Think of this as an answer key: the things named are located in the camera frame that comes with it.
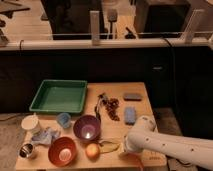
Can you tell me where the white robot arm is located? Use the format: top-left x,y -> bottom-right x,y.
123,115 -> 213,171

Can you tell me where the small blue cup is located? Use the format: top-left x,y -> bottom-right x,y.
56,113 -> 71,129

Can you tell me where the white plastic cup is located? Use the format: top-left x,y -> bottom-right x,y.
21,115 -> 41,134

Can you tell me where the small metal cup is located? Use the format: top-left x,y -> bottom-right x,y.
19,143 -> 36,159

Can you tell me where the grey sponge block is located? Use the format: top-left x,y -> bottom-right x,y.
123,93 -> 142,101

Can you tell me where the blue sponge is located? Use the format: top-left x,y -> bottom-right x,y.
124,107 -> 136,125

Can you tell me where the green plastic tray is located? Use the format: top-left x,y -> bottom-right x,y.
29,79 -> 87,115

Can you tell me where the purple bowl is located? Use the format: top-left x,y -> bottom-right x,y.
73,115 -> 101,141

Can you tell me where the yellow red apple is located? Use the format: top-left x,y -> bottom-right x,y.
85,143 -> 100,159

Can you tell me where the red bowl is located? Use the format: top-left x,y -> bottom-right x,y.
48,137 -> 77,167

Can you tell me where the white railing bar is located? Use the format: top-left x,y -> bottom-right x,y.
0,38 -> 213,51

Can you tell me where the black handled utensil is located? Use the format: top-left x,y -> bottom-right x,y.
94,93 -> 108,120

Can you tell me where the black cable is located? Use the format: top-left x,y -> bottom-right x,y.
161,36 -> 177,74

